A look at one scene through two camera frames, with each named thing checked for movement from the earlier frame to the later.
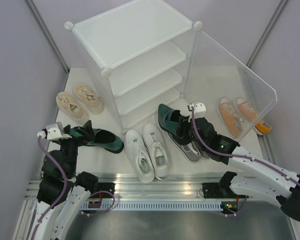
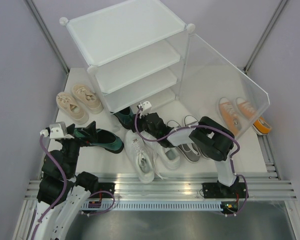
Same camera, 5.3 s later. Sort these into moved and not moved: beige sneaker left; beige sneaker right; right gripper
Moved: right gripper
Not moved: beige sneaker left; beige sneaker right
